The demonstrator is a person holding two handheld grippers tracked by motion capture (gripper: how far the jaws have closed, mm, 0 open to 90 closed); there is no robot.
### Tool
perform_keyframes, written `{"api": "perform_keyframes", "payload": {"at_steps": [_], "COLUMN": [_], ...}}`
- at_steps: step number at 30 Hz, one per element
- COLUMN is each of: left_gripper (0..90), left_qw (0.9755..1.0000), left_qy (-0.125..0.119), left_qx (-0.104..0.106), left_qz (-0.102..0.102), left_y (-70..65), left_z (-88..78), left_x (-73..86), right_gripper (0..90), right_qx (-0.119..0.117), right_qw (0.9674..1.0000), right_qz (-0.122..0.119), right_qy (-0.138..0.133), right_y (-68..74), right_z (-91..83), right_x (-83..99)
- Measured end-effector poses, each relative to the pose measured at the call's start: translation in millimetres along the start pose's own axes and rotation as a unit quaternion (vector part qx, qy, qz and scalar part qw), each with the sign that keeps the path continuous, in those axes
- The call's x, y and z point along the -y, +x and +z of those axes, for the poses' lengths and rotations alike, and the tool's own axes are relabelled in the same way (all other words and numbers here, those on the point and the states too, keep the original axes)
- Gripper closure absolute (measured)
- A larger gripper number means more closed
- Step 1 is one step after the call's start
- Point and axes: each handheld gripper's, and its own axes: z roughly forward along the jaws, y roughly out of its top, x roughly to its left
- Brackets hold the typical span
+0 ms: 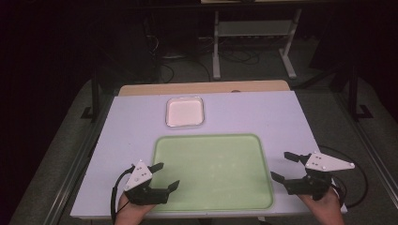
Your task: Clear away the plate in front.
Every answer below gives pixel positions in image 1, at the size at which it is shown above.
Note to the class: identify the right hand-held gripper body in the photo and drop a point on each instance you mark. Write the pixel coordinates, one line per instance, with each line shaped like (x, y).
(322, 164)

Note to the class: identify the person's left hand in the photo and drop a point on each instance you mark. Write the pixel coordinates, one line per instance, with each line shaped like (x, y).
(130, 214)

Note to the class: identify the black metal stand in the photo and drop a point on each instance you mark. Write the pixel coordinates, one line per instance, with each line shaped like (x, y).
(354, 93)
(94, 97)

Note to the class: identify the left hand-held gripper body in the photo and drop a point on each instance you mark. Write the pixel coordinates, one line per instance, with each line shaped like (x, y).
(137, 178)

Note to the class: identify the aluminium rail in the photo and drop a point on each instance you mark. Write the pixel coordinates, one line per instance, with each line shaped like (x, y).
(78, 162)
(372, 150)

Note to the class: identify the pale lavender board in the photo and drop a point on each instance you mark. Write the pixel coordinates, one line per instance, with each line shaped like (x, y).
(250, 115)

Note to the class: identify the person's right hand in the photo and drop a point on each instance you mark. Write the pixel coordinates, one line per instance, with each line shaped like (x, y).
(327, 211)

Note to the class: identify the wooden table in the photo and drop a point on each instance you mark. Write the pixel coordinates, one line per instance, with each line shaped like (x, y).
(203, 87)

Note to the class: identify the light green tray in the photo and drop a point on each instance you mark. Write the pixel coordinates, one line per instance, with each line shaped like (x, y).
(212, 172)

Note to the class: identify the pink square plate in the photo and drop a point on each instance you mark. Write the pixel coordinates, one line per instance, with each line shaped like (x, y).
(185, 112)

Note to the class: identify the white metal stand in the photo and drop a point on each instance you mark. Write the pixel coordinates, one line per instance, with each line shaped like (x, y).
(255, 28)

